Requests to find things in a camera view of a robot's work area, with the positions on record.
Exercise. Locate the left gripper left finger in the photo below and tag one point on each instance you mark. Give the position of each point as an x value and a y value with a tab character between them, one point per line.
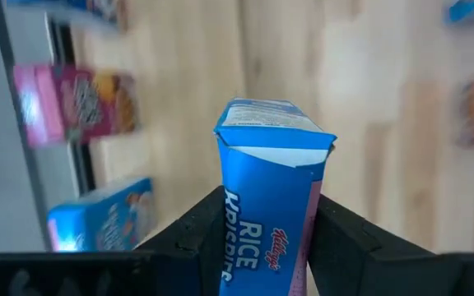
159	271

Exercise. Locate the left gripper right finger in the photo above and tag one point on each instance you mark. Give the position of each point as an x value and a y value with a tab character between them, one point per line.
368	271

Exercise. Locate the Rice Krispies cereal box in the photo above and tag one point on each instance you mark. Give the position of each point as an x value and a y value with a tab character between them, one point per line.
467	9
105	218
261	205

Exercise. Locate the black aluminium table frame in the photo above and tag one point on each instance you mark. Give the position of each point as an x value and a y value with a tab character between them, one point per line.
84	168

